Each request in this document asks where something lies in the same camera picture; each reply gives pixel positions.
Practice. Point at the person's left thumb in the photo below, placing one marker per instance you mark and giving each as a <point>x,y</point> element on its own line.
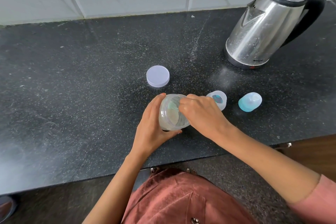
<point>169,135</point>

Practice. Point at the brown wooden cabinet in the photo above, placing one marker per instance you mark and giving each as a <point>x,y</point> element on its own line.
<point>312,154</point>

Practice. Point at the metal cabinet knob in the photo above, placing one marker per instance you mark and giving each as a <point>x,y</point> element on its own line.
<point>288,145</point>

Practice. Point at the dark round object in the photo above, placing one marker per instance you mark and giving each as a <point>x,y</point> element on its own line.
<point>6,206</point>

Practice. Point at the person's right fingers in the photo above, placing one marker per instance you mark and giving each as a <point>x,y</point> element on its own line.
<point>189,104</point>

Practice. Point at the pink sleeve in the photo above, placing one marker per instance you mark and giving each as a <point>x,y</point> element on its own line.
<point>319,202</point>

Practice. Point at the blue translucent bottle cap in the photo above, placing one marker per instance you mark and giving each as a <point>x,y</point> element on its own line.
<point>250,102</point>

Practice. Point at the person's right forearm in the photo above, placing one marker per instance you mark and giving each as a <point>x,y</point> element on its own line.
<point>267,162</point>

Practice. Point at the rust-brown garment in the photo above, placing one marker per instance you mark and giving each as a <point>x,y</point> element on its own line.
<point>183,200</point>

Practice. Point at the clear plastic jar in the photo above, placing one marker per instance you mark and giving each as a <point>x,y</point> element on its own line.
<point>170,120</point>

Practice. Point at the green scoop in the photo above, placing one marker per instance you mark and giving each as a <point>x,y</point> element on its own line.
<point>172,107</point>

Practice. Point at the clear plastic bottle collar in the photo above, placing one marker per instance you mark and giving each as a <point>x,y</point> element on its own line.
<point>220,99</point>

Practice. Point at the white round jar lid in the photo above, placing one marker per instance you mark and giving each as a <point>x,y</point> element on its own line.
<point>158,76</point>

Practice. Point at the stainless steel electric kettle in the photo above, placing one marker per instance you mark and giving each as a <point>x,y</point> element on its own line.
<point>262,27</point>

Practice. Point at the person's left hand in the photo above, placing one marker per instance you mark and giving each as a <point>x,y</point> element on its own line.
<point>148,129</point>

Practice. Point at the person's left forearm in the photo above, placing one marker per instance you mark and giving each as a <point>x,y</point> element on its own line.
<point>115,189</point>

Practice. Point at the person's right hand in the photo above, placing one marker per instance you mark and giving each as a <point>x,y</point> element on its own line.
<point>206,116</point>

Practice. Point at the person's right foot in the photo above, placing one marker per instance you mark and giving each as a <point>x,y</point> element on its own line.
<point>191,171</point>

